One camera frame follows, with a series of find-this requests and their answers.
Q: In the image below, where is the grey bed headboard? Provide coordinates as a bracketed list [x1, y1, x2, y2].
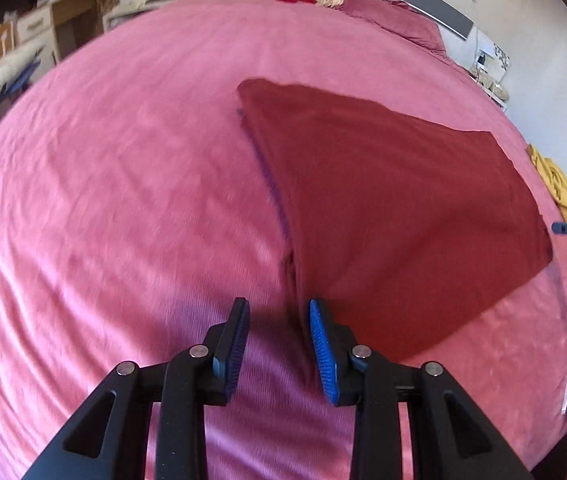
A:
[191, 0, 475, 41]

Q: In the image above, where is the white nightstand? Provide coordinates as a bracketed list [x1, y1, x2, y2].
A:
[466, 45, 511, 111]
[102, 0, 179, 33]

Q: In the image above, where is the dark red garment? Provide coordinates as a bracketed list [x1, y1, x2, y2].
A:
[236, 77, 554, 363]

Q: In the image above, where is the pink bed blanket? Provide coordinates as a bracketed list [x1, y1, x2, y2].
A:
[0, 0, 567, 480]

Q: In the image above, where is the wooden desk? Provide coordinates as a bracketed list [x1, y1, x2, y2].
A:
[0, 0, 122, 73]

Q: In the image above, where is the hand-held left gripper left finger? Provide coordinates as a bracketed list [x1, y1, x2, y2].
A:
[21, 297, 252, 480]

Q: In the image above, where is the white floral headboard panel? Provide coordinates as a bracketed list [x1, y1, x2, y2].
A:
[473, 27, 511, 78]

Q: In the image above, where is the yellow garment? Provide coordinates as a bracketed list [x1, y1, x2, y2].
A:
[527, 143, 567, 261]

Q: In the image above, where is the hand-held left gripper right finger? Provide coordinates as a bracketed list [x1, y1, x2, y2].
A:
[309, 299, 534, 480]

